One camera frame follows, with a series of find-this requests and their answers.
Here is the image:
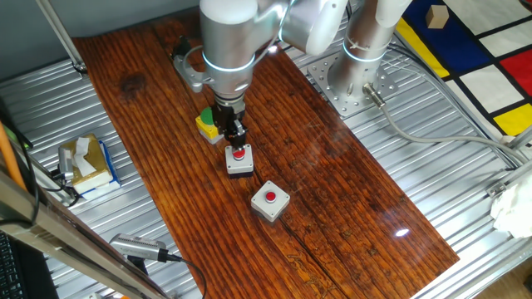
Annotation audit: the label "metal corner bracket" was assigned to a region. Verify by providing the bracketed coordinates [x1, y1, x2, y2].
[485, 180, 509, 199]

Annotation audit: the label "white crumpled cloth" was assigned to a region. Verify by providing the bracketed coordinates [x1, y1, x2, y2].
[489, 174, 532, 240]

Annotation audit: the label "silver depth camera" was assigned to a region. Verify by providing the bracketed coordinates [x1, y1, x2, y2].
[108, 233, 170, 264]
[57, 145, 77, 183]

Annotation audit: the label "brown wooden board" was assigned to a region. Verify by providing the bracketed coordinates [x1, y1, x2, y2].
[71, 6, 461, 299]

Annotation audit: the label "orange pole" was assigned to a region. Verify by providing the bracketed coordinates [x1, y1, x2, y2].
[0, 121, 28, 193]

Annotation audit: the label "black keyboard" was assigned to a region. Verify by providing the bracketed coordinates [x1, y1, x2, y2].
[0, 230, 27, 299]

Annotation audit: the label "gold and blue tissue box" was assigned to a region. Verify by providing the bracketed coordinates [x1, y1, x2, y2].
[57, 132, 123, 202]

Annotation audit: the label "yellow box green button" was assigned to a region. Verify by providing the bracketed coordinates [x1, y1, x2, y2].
[195, 106, 226, 146]

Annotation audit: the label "grey base cable with connector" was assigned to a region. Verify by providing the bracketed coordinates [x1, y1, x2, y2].
[362, 81, 530, 165]

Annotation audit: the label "grey box small red button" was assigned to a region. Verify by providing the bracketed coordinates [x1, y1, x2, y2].
[249, 179, 292, 223]

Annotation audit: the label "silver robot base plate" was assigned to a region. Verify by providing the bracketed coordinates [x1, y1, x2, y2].
[306, 51, 400, 119]

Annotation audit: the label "small wooden cube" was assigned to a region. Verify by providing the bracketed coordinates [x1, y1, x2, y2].
[425, 4, 451, 31]

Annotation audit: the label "grey box large red button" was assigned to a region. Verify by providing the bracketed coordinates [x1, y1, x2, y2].
[224, 143, 255, 180]

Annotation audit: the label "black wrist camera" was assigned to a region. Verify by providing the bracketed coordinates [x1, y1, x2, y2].
[171, 35, 193, 60]

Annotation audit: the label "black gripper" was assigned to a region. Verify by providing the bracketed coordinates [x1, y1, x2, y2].
[210, 102, 249, 152]

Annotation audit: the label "thin metal pole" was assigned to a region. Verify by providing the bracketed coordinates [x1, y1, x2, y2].
[35, 0, 90, 78]

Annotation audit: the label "colourful squares mat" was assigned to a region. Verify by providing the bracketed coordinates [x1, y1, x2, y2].
[394, 0, 532, 139]

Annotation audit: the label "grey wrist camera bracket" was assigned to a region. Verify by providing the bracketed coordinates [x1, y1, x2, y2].
[172, 53, 209, 94]

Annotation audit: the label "black depth camera cable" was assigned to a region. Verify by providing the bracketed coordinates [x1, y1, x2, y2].
[165, 252, 209, 299]

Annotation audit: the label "metal frame beam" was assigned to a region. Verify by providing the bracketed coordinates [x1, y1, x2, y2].
[0, 169, 168, 299]

